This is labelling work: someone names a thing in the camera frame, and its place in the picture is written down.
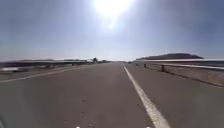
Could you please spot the white painted edge line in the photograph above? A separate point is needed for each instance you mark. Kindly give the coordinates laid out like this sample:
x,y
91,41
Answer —
x,y
144,99
36,74

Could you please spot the metal guardrail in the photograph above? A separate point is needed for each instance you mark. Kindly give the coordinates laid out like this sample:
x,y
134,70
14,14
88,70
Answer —
x,y
186,65
43,62

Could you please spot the grey asphalt road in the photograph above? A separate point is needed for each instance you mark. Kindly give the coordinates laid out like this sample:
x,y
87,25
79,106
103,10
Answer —
x,y
93,96

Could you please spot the tree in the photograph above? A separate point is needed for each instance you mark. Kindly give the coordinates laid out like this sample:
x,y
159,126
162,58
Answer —
x,y
95,60

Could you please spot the dark hill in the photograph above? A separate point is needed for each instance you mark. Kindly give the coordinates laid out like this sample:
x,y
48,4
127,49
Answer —
x,y
173,56

